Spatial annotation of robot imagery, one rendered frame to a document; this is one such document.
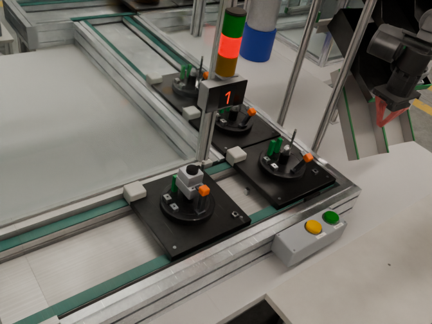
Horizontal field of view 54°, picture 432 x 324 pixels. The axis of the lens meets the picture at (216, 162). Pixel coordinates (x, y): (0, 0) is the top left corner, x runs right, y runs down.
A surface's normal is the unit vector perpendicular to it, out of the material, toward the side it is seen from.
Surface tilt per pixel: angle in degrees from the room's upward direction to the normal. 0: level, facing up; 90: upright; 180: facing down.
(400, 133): 45
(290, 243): 0
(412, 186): 0
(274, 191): 0
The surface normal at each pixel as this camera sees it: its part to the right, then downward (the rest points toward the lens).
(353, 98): 0.42, -0.11
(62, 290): 0.15, -0.77
